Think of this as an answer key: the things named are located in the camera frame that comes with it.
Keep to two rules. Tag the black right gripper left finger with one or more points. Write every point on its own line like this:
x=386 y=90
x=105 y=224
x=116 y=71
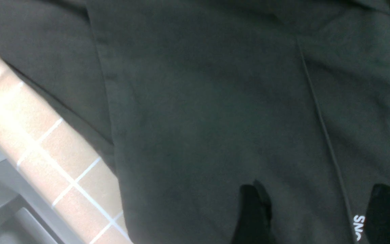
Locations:
x=255 y=214

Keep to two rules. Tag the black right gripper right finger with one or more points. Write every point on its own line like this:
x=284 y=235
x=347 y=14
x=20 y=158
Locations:
x=377 y=223

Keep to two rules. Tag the beige checkered tablecloth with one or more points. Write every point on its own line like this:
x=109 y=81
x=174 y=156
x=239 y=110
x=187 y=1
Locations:
x=59 y=164

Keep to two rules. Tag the dark gray long-sleeve shirt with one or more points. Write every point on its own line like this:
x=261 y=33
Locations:
x=188 y=100

